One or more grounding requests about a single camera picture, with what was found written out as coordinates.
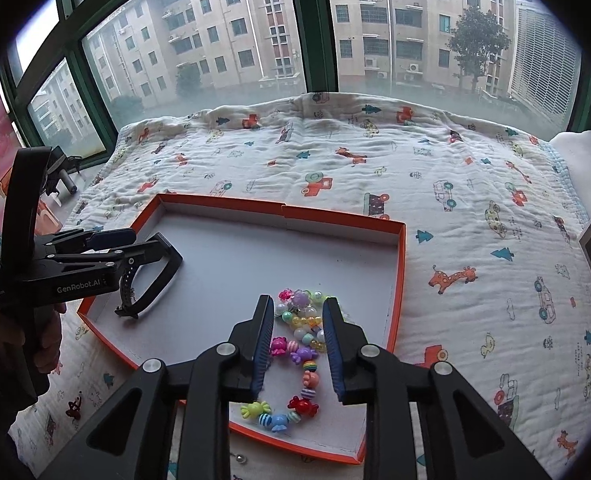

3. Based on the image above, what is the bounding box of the black device on sill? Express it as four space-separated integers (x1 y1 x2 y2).
44 146 82 195

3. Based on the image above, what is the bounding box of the orange shallow tray box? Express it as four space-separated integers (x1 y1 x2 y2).
76 193 409 466

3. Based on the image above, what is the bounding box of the pastel pearl bead bracelet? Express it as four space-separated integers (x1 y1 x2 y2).
274 287 337 354

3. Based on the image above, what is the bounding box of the orange water bottle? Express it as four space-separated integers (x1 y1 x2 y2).
0 168 62 235

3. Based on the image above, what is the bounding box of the cartoon print bed quilt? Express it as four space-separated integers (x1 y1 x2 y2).
10 93 591 479

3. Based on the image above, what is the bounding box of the colourful candy bead bracelet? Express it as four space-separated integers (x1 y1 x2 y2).
239 336 322 435

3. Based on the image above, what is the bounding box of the black smart band watch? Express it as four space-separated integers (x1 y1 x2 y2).
116 232 183 320

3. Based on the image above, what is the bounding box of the white folded pillow towel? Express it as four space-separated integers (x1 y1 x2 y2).
550 130 591 219

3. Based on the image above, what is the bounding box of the person left hand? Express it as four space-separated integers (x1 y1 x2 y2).
0 304 67 374

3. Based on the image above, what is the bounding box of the green window frame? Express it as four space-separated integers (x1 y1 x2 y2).
0 0 591 166

